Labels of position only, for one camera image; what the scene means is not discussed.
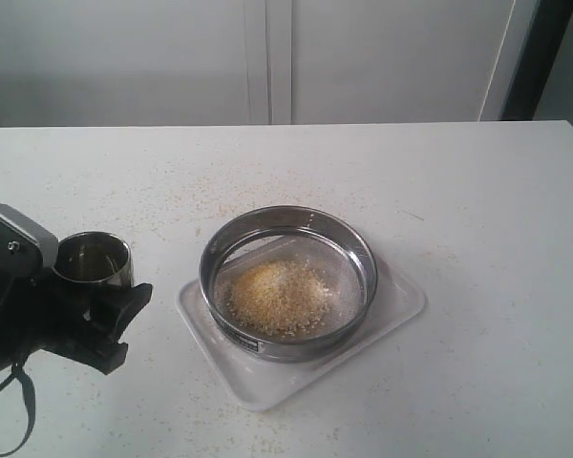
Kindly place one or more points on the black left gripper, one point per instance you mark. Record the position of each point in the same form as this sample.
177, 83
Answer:
47, 312

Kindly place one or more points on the stainless steel cup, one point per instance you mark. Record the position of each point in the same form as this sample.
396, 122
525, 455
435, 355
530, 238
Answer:
95, 258

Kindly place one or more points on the yellow and white grain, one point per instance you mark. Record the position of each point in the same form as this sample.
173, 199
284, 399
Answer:
283, 299

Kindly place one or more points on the round stainless steel sieve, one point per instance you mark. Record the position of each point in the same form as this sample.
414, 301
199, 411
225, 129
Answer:
290, 232

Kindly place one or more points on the white plastic tray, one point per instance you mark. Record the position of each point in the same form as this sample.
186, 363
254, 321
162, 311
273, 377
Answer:
259, 385

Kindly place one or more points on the white cabinet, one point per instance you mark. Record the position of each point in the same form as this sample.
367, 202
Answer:
120, 63

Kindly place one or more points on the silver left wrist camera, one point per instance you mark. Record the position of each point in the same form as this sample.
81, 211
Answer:
26, 247

